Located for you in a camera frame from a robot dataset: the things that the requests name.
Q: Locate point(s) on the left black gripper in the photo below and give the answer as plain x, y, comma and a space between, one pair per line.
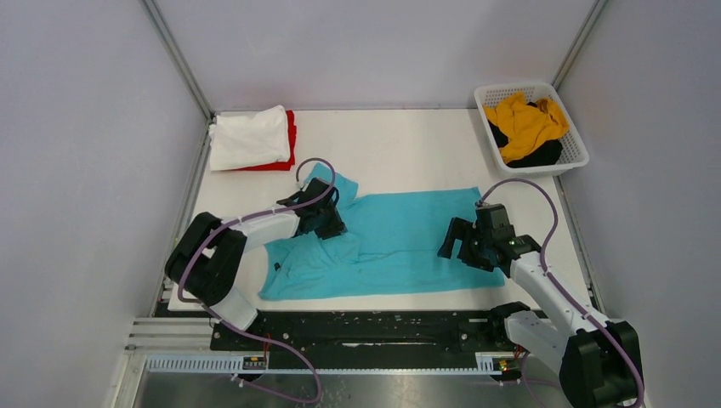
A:
334, 228

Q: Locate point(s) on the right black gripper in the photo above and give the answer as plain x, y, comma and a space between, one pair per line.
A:
462, 229

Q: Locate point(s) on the turquoise t-shirt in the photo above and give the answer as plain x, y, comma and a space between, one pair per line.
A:
389, 247

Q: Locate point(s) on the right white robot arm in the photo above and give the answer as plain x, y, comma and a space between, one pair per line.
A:
597, 360

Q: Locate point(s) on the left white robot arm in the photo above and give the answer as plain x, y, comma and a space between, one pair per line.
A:
207, 258

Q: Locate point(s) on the red folded t-shirt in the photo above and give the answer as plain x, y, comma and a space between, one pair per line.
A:
292, 140

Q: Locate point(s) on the white folded t-shirt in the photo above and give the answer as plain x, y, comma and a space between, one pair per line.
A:
249, 139

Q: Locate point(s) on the black t-shirt in basket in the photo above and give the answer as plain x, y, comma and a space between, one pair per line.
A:
538, 155

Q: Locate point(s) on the white plastic basket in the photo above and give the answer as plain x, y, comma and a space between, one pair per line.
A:
529, 130

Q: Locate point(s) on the yellow t-shirt in basket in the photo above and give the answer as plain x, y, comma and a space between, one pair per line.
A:
526, 126

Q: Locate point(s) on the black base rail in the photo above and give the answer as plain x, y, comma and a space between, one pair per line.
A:
365, 340

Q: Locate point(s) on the left table edge rail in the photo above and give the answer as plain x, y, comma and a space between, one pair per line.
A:
186, 205

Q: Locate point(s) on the table edge rail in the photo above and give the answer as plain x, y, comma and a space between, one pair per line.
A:
186, 205
579, 245

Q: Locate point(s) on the right table edge rail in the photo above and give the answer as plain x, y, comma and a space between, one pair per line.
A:
579, 245

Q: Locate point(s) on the left corner aluminium post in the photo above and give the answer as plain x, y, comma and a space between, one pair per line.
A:
163, 30

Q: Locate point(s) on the corner aluminium post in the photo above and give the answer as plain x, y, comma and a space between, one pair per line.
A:
578, 43
163, 30

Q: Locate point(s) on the right corner aluminium post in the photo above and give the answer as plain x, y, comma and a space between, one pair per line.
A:
578, 43

